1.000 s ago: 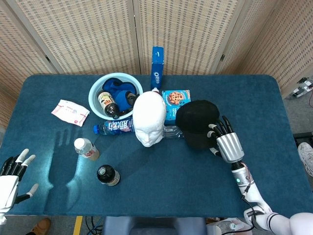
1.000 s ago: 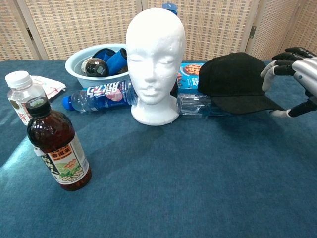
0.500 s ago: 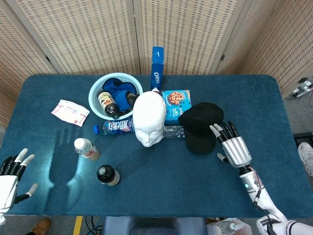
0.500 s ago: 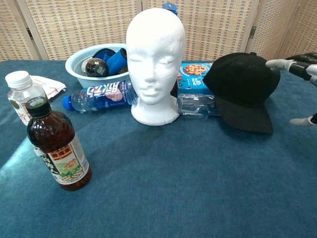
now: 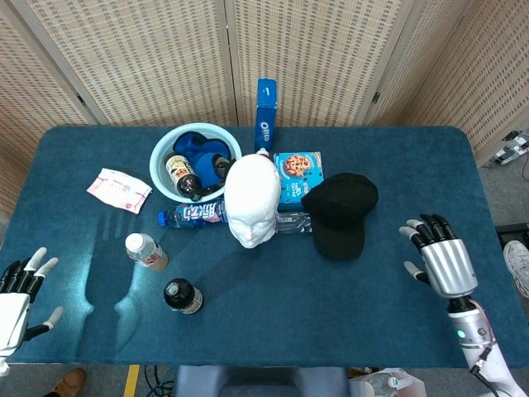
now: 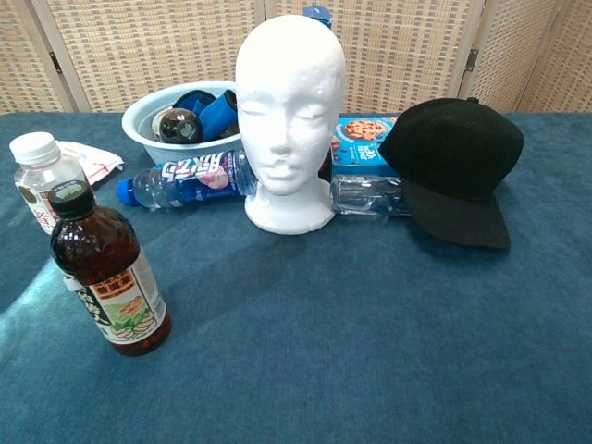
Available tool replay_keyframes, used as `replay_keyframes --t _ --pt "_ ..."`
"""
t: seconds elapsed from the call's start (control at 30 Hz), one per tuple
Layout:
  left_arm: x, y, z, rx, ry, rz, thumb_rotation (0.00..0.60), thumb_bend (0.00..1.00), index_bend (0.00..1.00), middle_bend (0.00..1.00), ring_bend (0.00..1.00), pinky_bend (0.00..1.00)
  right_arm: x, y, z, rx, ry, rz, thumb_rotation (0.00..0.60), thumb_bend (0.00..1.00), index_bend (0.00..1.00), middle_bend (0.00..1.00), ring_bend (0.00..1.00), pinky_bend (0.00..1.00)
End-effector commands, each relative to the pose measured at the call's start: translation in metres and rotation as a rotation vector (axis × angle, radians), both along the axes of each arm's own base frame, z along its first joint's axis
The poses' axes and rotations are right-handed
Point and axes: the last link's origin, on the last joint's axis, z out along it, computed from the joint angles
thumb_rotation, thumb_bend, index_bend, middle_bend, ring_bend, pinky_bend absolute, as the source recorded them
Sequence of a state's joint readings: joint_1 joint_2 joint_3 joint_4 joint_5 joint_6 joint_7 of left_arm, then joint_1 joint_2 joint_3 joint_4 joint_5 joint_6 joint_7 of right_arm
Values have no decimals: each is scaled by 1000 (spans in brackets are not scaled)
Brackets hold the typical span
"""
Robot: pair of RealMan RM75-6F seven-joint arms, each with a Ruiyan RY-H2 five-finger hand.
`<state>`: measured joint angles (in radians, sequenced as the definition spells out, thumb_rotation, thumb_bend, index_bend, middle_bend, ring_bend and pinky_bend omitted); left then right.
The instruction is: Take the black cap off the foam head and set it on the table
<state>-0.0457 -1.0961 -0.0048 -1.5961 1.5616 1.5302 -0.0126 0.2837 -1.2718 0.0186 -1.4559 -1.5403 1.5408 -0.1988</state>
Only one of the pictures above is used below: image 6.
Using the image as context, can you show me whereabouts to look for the white foam mannequin head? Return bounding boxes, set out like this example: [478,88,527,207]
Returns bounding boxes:
[234,13,346,236]

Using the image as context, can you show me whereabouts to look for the white red printed packet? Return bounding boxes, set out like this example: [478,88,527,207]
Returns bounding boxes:
[57,140,125,186]

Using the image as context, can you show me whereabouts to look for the blue black fabric sleeve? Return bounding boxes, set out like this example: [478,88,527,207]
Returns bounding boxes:
[173,89,240,142]

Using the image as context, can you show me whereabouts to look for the dark tea bottle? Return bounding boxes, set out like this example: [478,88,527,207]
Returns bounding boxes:
[48,178,172,357]

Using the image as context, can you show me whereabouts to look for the blue label sports drink bottle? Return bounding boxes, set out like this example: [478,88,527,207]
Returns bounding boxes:
[115,150,259,210]

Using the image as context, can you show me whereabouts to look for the dark drink bottle cartoon label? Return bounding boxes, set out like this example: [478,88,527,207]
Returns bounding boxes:
[151,106,204,143]

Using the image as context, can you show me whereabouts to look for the light blue plastic basin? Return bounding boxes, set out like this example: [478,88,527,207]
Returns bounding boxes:
[121,81,241,161]

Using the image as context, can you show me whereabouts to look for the woven rattan folding screen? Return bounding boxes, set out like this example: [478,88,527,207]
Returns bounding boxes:
[0,0,592,116]

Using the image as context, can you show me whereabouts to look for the clear plastic bottle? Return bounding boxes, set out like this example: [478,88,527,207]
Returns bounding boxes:
[328,174,413,217]

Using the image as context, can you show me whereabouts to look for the blue chocolate chip cookie box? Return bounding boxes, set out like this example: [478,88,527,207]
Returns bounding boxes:
[330,116,401,178]

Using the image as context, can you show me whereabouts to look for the blue tablecloth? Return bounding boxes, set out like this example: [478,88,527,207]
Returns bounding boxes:
[0,110,592,444]

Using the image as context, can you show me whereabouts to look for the clear white-capped bottle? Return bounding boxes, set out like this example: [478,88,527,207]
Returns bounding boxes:
[8,131,90,237]

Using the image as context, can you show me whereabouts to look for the black baseball cap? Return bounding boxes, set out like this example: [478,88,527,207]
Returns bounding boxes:
[378,96,525,251]

